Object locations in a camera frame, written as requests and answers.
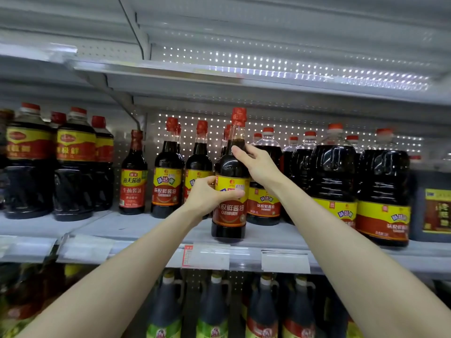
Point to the row of dark red-capped bottles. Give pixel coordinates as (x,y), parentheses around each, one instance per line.
(132,186)

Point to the person's right forearm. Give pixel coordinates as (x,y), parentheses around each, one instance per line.
(373,264)

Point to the white metal store shelving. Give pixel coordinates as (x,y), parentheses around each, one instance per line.
(42,228)

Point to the person's left hand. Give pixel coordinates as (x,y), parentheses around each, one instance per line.
(208,199)

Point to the rice vinegar jug green label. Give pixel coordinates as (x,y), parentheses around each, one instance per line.
(213,313)

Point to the blue-label oyster sauce bottle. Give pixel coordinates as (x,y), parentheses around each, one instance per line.
(3,151)

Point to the red label dark sauce bottle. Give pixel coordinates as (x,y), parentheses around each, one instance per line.
(104,172)
(58,118)

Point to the person's right hand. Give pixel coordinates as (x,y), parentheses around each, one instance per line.
(261,164)

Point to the person's left forearm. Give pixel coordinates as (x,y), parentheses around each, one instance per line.
(106,288)

